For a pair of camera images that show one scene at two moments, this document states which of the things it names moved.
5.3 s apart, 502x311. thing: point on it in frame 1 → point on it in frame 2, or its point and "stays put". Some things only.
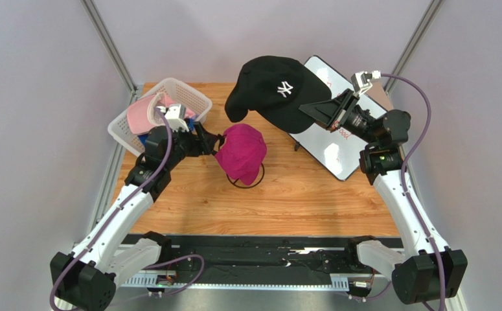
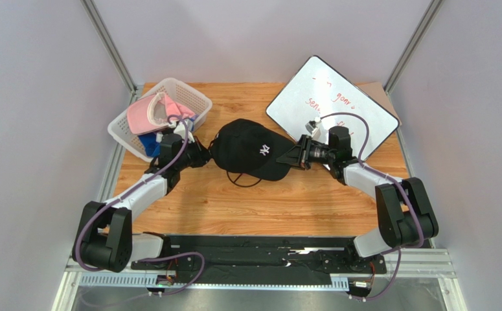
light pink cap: x=142 y=116 stays put
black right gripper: x=339 y=115 → x=302 y=151
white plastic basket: x=199 y=104 stays put
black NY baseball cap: x=274 y=87 → x=246 y=148
